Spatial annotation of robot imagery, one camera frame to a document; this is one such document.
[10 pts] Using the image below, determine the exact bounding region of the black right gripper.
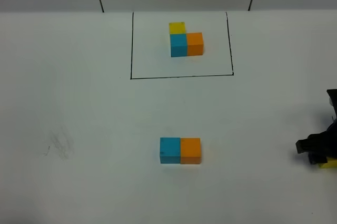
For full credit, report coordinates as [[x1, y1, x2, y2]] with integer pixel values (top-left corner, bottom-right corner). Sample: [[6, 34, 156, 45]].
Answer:
[[295, 89, 337, 165]]

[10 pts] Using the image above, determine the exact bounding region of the yellow template block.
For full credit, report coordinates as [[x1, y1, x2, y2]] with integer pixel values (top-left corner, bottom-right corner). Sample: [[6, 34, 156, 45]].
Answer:
[[169, 22, 186, 35]]

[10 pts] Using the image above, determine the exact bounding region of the blue template block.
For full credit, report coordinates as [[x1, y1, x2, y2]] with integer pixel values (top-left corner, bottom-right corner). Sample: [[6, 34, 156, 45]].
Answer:
[[170, 34, 187, 57]]

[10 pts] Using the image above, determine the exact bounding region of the orange template block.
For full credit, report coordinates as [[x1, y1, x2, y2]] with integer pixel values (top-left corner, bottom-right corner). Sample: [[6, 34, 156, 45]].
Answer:
[[186, 32, 204, 56]]

